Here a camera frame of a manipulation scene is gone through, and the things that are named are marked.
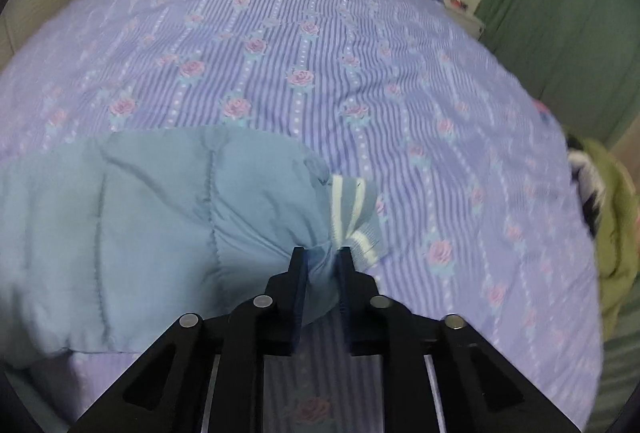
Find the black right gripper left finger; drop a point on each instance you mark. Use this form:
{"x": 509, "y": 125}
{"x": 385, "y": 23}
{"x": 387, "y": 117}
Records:
{"x": 269, "y": 323}

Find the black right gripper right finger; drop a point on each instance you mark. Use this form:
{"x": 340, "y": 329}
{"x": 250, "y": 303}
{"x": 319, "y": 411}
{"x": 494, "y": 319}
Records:
{"x": 373, "y": 324}

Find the light blue padded pants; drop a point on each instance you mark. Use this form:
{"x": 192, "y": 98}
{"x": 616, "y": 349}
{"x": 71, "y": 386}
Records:
{"x": 106, "y": 241}

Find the olive green garment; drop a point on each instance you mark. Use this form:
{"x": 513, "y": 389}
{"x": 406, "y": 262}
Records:
{"x": 610, "y": 209}

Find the purple floral striped bedspread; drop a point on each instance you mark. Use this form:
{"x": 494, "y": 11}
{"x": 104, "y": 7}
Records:
{"x": 477, "y": 207}

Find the white nightstand with items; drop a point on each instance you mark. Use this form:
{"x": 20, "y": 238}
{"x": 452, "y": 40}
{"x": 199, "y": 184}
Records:
{"x": 460, "y": 12}

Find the green curtain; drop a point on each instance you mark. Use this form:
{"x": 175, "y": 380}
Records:
{"x": 578, "y": 57}

